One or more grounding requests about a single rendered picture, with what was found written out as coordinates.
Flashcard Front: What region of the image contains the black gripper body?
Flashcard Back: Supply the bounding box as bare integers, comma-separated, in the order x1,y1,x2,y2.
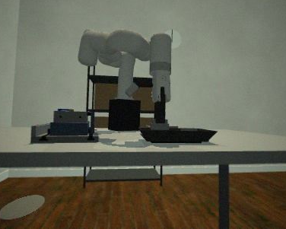
149,70,171,103

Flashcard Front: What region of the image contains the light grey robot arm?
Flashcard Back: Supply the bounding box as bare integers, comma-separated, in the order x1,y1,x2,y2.
78,29,171,100

